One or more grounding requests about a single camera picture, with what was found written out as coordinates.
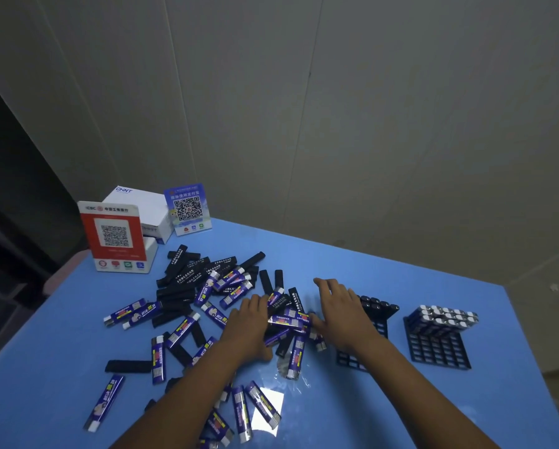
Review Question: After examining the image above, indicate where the pile of mixed lighters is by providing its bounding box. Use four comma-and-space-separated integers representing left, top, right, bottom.
84, 244, 329, 449

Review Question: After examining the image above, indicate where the blue code sign stand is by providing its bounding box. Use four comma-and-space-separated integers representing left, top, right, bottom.
163, 183, 213, 237

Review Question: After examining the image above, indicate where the row of blue lighters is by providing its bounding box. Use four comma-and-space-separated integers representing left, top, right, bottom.
408, 304, 480, 337

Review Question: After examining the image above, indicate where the red code sign stand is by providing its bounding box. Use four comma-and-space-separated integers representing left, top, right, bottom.
77, 200, 158, 274

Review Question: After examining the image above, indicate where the person's right forearm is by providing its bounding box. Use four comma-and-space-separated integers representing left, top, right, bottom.
359, 336, 500, 449

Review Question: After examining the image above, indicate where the row of black lighters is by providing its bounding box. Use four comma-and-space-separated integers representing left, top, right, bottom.
359, 295, 400, 324

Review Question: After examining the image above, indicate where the white cardboard box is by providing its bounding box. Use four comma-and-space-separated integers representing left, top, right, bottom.
102, 185, 175, 244

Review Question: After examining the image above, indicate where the person's left hand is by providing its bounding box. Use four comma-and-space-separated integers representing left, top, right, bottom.
219, 294, 274, 366

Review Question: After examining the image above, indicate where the person's left forearm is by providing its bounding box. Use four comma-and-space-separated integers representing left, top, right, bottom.
110, 343, 241, 449

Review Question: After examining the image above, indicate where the person's right hand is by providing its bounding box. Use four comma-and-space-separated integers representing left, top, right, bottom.
309, 278, 383, 357

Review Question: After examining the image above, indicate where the black grid tray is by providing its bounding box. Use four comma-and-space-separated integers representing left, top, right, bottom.
336, 295, 400, 372
403, 304, 479, 371

